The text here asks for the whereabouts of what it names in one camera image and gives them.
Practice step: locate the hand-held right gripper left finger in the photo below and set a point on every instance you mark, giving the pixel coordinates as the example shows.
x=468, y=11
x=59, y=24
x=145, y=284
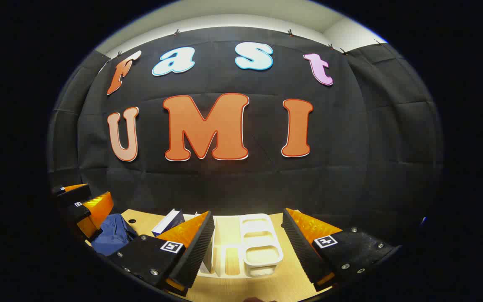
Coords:
x=195, y=251

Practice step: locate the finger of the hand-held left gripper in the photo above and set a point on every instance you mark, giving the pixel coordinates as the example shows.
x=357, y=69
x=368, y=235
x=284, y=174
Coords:
x=97, y=209
x=74, y=193

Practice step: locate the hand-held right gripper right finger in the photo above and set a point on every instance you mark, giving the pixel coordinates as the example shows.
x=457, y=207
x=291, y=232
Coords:
x=300, y=247

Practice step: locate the blue schoolbag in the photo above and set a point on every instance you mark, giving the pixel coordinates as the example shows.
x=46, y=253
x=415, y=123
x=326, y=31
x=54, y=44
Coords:
x=113, y=235

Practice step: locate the white bookshelf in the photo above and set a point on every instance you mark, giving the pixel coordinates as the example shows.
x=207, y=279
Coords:
x=262, y=247

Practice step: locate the starry blue cover book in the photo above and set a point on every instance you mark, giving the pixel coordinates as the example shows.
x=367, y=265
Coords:
x=168, y=222

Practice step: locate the black backdrop cloth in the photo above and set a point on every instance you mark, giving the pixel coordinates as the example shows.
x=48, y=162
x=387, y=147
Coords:
x=233, y=184

